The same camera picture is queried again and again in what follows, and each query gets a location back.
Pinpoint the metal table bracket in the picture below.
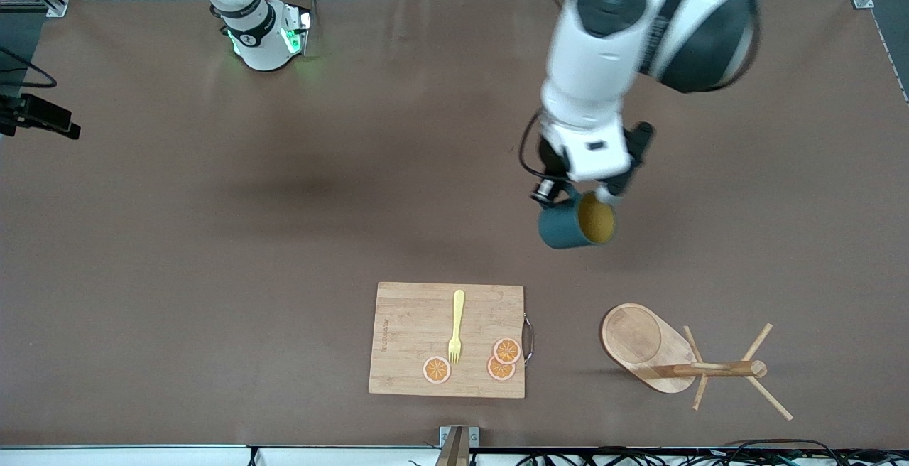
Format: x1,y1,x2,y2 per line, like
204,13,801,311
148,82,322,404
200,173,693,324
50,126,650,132
439,425,480,466

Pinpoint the black cable bundle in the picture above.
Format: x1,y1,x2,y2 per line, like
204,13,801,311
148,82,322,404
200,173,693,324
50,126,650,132
408,439,909,466

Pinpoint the teal cup yellow inside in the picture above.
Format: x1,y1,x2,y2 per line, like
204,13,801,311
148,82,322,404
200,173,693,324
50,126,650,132
538,191,617,251

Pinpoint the yellow plastic fork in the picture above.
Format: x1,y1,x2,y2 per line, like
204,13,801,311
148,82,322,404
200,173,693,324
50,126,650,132
447,290,466,366

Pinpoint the wooden mug rack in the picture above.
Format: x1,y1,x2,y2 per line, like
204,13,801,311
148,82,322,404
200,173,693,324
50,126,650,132
601,303,794,422

